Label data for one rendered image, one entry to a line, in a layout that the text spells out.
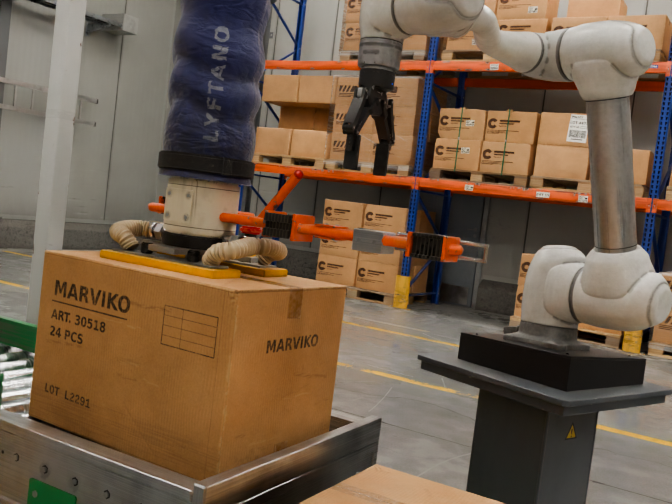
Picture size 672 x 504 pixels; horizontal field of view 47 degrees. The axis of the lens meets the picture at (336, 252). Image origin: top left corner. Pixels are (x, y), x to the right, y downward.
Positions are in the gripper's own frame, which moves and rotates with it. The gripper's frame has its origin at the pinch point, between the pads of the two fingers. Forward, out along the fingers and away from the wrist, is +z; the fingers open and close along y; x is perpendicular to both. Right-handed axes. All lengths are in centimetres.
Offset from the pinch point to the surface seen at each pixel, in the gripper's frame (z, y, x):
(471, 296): 101, -843, -261
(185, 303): 32.4, 22.6, -25.4
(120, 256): 26, 15, -52
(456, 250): 14.6, 2.9, 23.5
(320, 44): -238, -855, -555
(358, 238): 15.0, 4.4, 2.7
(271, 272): 26.2, -6.6, -24.9
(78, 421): 64, 21, -54
